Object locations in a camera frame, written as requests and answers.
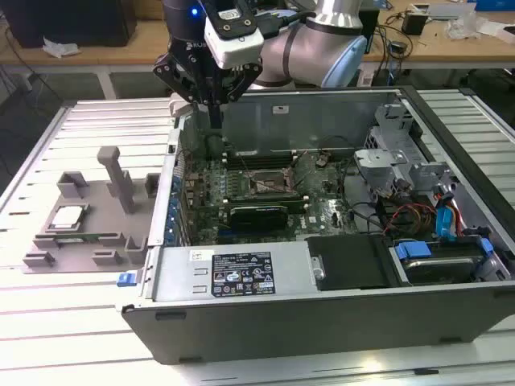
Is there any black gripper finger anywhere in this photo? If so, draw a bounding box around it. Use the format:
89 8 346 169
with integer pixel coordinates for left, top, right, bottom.
152 52 216 129
215 63 264 129

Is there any silver CPU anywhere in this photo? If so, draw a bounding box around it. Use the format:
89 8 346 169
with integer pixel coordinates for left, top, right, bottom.
51 205 88 229

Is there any CPU socket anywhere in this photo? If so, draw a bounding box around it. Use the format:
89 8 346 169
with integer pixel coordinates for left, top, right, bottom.
245 165 298 199

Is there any black RAM slot row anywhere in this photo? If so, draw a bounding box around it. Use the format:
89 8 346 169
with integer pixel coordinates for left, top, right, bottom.
223 150 295 170
223 195 307 214

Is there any black computer tower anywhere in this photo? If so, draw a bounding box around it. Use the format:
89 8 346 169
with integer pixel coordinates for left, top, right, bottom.
2 0 138 49

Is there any crumpled white paper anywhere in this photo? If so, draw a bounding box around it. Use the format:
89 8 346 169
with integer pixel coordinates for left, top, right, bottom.
42 36 81 60

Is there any black graphics card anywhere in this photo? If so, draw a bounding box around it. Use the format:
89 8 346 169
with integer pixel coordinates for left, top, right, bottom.
229 203 290 233

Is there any green motherboard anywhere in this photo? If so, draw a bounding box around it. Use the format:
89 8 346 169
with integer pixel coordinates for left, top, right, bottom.
180 150 359 244

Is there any silver metal drive cage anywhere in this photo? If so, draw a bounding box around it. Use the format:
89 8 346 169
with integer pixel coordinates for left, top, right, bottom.
353 103 459 202

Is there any grey parts rack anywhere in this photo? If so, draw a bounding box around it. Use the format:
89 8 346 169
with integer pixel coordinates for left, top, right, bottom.
22 146 162 275

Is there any small black box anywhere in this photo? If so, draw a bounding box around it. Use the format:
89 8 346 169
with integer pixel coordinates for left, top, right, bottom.
402 10 427 35

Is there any green RAM stick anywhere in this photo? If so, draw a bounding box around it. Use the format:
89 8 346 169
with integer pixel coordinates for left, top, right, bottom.
54 234 101 245

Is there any silver power supply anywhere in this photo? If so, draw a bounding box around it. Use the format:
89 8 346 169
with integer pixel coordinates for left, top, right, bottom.
151 240 311 302

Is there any black optical drive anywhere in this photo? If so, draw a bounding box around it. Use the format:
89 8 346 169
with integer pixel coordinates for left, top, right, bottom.
305 233 393 291

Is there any clear plastic bag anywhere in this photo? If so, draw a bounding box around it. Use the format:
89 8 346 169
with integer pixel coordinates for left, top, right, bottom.
445 10 484 40

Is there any black PC case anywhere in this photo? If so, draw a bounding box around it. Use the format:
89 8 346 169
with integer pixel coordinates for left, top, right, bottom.
120 84 515 366

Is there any flat white box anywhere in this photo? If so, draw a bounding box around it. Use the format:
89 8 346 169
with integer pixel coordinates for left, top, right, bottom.
480 22 515 45

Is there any hard disk in blue carrier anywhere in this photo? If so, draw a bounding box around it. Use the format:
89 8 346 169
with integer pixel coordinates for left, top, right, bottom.
392 236 494 285

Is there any grey case handle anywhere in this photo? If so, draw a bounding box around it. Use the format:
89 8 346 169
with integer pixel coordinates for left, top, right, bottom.
167 94 194 120

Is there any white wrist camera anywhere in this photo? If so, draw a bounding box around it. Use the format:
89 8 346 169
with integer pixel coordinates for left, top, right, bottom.
203 0 266 70

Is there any black camera cable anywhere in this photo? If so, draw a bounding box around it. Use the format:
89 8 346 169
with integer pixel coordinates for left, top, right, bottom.
257 10 319 39

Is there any red yellow wire bundle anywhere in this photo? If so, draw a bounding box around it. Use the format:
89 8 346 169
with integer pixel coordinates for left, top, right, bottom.
377 200 439 238

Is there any blue disk wire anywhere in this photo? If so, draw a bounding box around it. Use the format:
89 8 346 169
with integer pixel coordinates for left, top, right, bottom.
434 183 459 242

